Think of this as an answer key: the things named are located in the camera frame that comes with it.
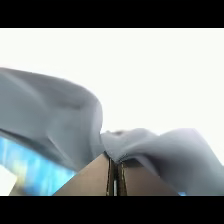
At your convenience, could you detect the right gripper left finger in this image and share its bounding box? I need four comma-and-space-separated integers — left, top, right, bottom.
53, 152, 116, 197

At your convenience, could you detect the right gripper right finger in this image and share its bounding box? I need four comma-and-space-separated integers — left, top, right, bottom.
116, 159, 180, 197

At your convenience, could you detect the grey garment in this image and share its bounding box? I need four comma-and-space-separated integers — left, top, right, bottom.
0, 67, 224, 197

